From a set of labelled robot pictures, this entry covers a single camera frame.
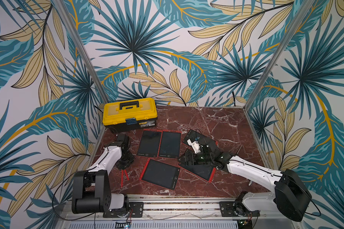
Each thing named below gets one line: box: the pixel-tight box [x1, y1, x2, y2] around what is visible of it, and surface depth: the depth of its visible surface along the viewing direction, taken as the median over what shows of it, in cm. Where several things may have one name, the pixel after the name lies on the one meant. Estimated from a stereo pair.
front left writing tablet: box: [139, 158, 181, 191], surface depth 88 cm
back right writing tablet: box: [182, 128, 219, 150], surface depth 105 cm
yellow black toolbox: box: [102, 97, 158, 133], surface depth 97 cm
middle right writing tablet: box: [177, 163, 214, 182], surface depth 87 cm
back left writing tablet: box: [157, 129, 183, 159], surface depth 102 cm
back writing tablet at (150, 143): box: [136, 128, 163, 158], surface depth 100 cm
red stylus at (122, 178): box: [120, 169, 124, 188], surface depth 85 cm
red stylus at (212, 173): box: [208, 167, 217, 184], surface depth 86 cm
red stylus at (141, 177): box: [139, 158, 151, 180], surface depth 89 cm
